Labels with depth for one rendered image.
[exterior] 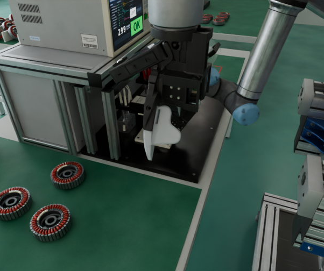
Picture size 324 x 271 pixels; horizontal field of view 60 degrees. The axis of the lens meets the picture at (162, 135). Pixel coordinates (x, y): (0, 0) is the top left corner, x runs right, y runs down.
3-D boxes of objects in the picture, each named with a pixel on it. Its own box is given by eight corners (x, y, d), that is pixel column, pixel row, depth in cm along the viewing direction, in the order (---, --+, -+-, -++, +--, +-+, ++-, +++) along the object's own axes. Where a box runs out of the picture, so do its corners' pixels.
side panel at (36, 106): (80, 152, 111) (63, 77, 92) (76, 156, 109) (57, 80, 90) (23, 137, 119) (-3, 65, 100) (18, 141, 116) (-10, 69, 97)
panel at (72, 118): (145, 81, 158) (142, 26, 140) (79, 151, 108) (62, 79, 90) (143, 81, 158) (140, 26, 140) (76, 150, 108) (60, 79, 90)
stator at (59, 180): (91, 177, 99) (90, 169, 97) (64, 195, 92) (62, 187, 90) (72, 163, 105) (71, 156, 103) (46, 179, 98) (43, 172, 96)
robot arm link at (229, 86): (240, 114, 98) (215, 106, 93) (226, 99, 107) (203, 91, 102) (253, 94, 94) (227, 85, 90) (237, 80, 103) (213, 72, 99)
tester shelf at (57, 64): (171, 28, 137) (171, 19, 134) (101, 88, 85) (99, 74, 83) (93, 21, 149) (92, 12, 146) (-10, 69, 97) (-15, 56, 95)
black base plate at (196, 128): (227, 99, 146) (228, 95, 144) (197, 184, 97) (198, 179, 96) (144, 85, 158) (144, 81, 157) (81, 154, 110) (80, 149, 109)
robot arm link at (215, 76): (225, 83, 91) (203, 75, 88) (206, 104, 99) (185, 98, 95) (219, 67, 96) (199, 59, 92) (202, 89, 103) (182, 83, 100)
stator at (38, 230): (79, 218, 85) (77, 210, 83) (54, 248, 77) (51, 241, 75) (51, 205, 89) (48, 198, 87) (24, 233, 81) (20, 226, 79)
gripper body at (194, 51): (196, 117, 42) (203, 36, 35) (144, 106, 45) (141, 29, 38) (208, 94, 48) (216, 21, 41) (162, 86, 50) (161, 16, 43)
